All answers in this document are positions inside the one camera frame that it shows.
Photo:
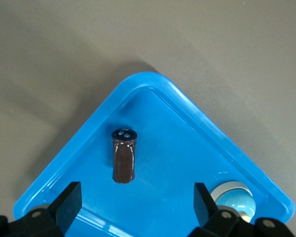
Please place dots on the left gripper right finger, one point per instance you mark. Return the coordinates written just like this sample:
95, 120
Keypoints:
207, 214

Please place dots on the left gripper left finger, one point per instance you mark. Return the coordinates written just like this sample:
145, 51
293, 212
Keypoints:
64, 209

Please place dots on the light blue call bell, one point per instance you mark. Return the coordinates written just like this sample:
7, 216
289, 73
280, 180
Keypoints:
236, 200

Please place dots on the black connector block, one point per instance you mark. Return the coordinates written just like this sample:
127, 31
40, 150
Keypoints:
124, 158

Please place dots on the blue plastic tray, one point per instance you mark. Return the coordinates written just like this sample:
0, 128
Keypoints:
162, 148

